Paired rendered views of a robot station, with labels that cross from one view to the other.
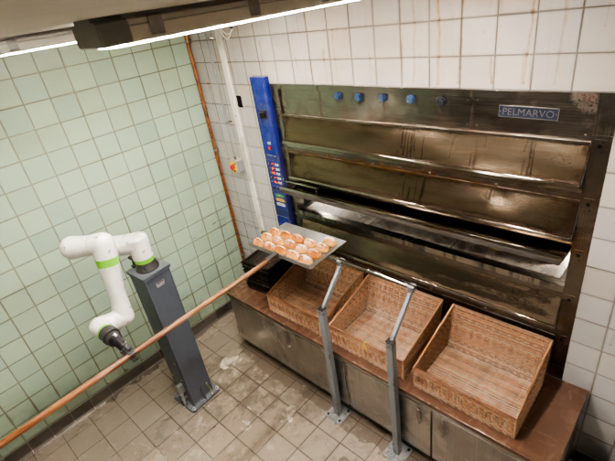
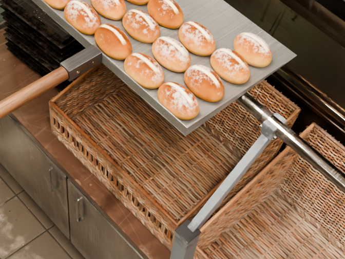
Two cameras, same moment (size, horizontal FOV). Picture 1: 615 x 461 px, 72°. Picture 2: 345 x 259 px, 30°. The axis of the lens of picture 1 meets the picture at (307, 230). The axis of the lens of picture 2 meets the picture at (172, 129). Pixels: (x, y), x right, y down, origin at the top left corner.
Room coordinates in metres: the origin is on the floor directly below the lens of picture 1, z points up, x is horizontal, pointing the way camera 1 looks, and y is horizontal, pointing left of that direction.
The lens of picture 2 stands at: (1.30, 0.15, 2.21)
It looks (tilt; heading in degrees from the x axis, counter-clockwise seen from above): 52 degrees down; 353
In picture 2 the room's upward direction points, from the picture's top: 9 degrees clockwise
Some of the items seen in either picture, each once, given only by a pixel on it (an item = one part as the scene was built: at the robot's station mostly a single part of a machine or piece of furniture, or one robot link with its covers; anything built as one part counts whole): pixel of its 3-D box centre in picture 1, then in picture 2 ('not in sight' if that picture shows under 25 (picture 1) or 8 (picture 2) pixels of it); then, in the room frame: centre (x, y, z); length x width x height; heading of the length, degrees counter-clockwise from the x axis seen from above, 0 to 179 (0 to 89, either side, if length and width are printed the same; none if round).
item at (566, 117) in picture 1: (400, 106); not in sight; (2.26, -0.59, 1.99); 1.80 x 0.08 x 0.21; 43
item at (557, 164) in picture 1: (398, 143); not in sight; (2.24, -0.57, 1.80); 1.79 x 0.11 x 0.19; 43
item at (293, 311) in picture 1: (315, 290); (169, 121); (2.48, 0.01, 0.72); 0.56 x 0.49 x 0.28; 44
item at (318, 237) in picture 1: (296, 241); (157, 19); (2.40, 0.08, 1.19); 0.55 x 0.36 x 0.03; 44
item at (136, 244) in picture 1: (137, 247); not in sight; (2.37, 1.07, 1.36); 0.16 x 0.13 x 0.19; 86
